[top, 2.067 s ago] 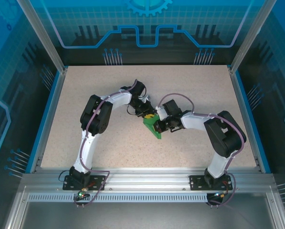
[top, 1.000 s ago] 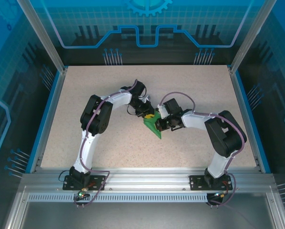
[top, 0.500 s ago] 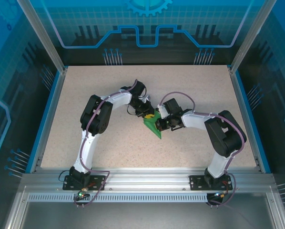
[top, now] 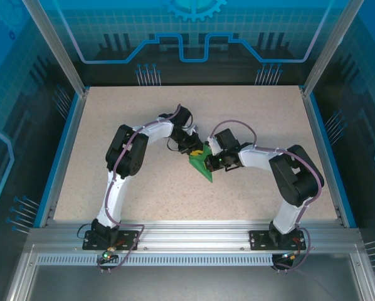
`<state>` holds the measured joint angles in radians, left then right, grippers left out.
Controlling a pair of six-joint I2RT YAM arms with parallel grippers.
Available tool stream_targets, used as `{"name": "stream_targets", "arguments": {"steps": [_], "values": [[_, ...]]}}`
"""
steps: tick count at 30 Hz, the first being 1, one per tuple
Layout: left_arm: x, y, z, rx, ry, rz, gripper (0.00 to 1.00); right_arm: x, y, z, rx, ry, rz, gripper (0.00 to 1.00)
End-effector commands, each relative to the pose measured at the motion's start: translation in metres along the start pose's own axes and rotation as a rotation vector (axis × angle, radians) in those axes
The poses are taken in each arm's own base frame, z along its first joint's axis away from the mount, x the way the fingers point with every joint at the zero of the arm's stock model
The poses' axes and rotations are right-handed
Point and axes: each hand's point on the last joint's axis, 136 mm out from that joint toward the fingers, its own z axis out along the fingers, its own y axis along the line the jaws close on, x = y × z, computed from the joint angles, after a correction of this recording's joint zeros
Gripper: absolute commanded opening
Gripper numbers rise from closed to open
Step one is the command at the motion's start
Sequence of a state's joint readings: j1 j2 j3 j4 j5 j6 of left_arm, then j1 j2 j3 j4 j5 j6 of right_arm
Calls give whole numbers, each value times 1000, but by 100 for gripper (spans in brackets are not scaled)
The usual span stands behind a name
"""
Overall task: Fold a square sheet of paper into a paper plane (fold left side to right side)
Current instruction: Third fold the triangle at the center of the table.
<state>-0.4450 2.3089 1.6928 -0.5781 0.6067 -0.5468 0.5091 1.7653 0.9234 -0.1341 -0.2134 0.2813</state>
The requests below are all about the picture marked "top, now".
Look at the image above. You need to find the green paper sheet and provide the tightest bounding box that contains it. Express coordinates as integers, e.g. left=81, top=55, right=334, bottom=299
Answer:
left=187, top=142, right=214, bottom=184

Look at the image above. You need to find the aluminium mounting beam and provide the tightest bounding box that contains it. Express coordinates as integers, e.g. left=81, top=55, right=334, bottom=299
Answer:
left=27, top=219, right=364, bottom=251

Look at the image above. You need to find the blue printed gear panel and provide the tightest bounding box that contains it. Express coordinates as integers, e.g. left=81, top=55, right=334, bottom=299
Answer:
left=36, top=0, right=348, bottom=87

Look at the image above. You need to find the blue printed side panel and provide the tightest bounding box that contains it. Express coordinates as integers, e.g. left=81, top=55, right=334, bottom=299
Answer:
left=309, top=0, right=375, bottom=277
left=0, top=0, right=82, bottom=239

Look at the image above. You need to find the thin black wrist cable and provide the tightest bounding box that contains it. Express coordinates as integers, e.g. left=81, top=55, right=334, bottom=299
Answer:
left=166, top=137, right=182, bottom=154

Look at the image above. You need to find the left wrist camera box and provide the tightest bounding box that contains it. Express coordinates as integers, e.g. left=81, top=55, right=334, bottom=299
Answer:
left=183, top=124, right=201, bottom=138

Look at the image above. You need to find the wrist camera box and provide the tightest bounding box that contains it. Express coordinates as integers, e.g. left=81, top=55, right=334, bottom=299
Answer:
left=183, top=124, right=201, bottom=138
left=206, top=134, right=223, bottom=157

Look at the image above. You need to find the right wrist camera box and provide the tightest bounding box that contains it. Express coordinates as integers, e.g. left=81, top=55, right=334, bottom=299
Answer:
left=206, top=134, right=223, bottom=157

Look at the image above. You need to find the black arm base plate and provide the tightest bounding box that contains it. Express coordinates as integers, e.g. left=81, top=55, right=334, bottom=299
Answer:
left=82, top=230, right=140, bottom=251
left=248, top=229, right=307, bottom=251

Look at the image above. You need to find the blue trimmed aluminium side rail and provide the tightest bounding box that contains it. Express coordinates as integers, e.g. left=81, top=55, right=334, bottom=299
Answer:
left=33, top=89, right=90, bottom=228
left=300, top=89, right=358, bottom=228

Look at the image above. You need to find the slotted grey cable duct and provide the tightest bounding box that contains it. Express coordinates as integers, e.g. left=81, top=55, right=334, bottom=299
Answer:
left=36, top=254, right=275, bottom=267

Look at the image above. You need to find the cable connector with light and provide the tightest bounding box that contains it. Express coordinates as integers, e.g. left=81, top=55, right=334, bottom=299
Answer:
left=278, top=250, right=302, bottom=263
left=100, top=247, right=119, bottom=263

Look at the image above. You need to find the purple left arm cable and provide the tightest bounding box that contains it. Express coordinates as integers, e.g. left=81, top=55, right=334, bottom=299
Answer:
left=96, top=104, right=182, bottom=274

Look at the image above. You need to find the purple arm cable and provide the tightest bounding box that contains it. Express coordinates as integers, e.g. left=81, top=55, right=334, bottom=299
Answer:
left=96, top=104, right=182, bottom=274
left=211, top=120, right=325, bottom=271

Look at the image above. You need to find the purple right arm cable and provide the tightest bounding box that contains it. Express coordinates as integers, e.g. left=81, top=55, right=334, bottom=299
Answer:
left=211, top=120, right=325, bottom=271

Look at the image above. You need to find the thin black base cable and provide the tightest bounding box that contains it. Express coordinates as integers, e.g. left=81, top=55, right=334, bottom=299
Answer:
left=77, top=221, right=93, bottom=240

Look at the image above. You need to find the aluminium frame post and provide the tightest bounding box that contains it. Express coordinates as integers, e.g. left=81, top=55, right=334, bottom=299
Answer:
left=21, top=0, right=90, bottom=97
left=300, top=0, right=366, bottom=97

